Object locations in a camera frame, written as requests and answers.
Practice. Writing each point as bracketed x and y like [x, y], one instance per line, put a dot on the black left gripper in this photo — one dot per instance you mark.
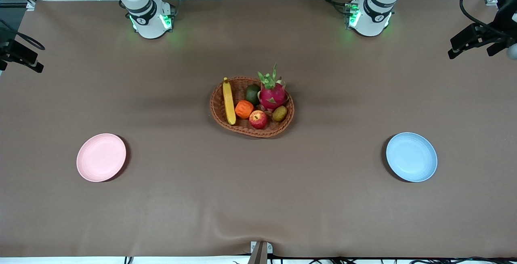
[502, 29]

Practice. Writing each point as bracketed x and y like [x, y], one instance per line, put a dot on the yellow banana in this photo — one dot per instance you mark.
[229, 102]

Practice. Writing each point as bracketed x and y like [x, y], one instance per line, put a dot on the red yellow apple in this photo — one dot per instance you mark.
[258, 119]

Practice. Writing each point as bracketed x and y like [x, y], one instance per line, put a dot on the pink plate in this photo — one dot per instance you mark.
[101, 157]

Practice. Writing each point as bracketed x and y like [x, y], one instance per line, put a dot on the light blue plate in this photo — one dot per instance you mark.
[411, 157]

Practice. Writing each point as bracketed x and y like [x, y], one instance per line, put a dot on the brown woven wicker basket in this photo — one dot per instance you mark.
[220, 110]

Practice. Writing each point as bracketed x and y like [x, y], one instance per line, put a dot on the brown green kiwi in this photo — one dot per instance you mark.
[279, 114]

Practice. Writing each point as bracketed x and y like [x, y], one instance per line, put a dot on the pink dragon fruit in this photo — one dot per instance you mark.
[272, 94]

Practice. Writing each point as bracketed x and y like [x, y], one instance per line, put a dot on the orange fruit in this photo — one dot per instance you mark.
[244, 109]

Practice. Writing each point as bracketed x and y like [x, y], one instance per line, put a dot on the dark green avocado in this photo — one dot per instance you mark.
[253, 94]

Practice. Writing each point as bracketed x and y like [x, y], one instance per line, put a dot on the brown table cloth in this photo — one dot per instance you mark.
[258, 195]

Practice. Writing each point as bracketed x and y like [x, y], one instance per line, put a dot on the grey camera stand bracket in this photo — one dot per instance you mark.
[260, 252]

